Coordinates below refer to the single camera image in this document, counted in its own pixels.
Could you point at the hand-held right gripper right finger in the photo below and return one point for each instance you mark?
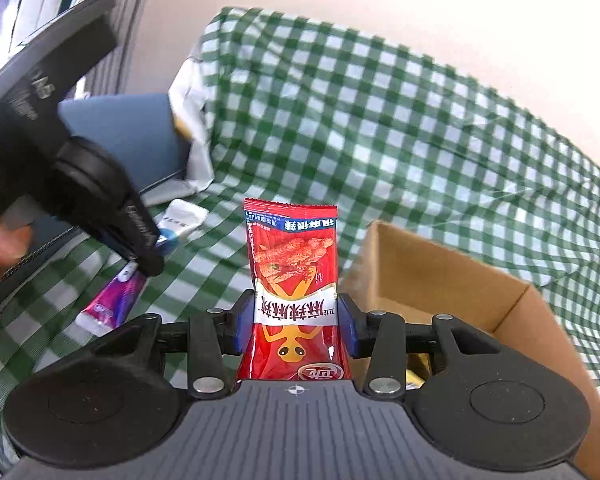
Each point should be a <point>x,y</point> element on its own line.
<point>347,327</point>

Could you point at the white plastic bag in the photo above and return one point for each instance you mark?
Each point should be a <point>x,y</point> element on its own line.
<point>195,110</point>

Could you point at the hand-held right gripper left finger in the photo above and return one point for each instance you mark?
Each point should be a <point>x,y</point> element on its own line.
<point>244,325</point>

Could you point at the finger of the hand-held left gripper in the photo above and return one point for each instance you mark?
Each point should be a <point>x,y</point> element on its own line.
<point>135,235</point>

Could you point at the cardboard box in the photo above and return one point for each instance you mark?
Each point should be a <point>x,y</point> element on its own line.
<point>430,270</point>

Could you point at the green checkered cloth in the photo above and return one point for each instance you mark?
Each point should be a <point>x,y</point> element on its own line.
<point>380,135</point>

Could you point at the red snack packet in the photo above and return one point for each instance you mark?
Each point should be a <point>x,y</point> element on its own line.
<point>292,260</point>

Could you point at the yellow snack bar packet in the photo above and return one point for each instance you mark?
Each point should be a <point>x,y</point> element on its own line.
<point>416,379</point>

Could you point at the silver purple snack packet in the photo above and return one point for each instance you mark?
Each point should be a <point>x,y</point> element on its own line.
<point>115,302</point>

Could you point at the grey ribbed panel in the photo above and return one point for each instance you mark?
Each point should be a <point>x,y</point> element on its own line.
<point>125,20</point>

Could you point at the person's left hand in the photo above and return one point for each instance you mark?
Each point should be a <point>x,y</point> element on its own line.
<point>0,245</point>

